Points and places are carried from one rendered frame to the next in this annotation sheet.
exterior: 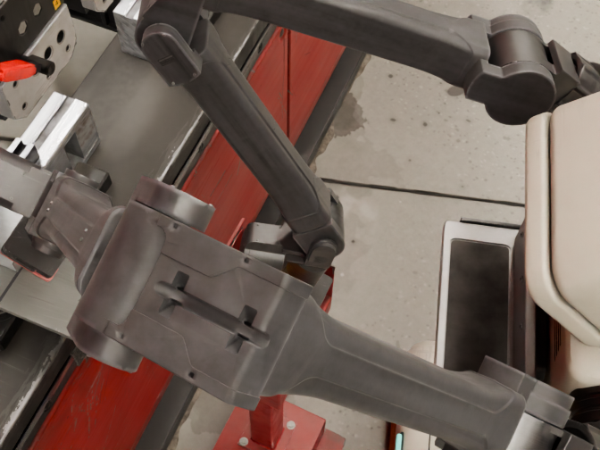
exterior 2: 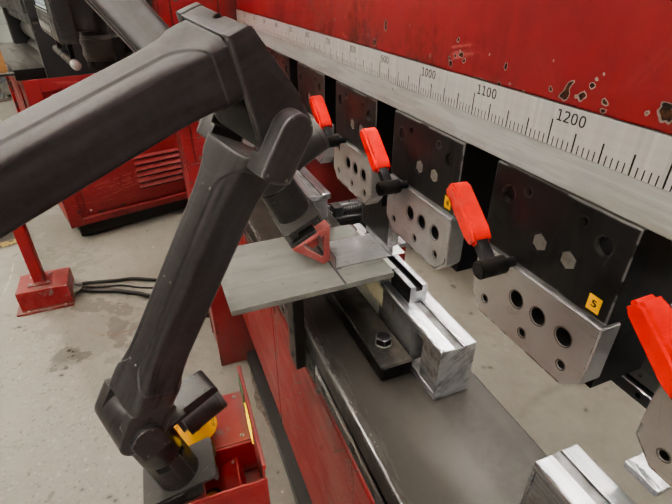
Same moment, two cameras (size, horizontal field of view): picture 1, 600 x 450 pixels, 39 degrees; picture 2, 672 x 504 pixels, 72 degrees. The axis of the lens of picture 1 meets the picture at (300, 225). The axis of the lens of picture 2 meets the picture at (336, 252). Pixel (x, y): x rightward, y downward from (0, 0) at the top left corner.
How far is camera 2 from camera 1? 1.16 m
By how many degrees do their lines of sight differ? 82
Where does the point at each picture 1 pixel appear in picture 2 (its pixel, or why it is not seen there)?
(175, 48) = not seen: hidden behind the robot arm
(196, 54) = (210, 128)
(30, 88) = (401, 217)
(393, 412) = not seen: outside the picture
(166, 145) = (386, 442)
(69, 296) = (274, 252)
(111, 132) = (438, 413)
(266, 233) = (190, 388)
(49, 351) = not seen: hidden behind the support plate
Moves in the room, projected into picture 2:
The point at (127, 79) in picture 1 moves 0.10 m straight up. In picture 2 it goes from (503, 469) to (520, 416)
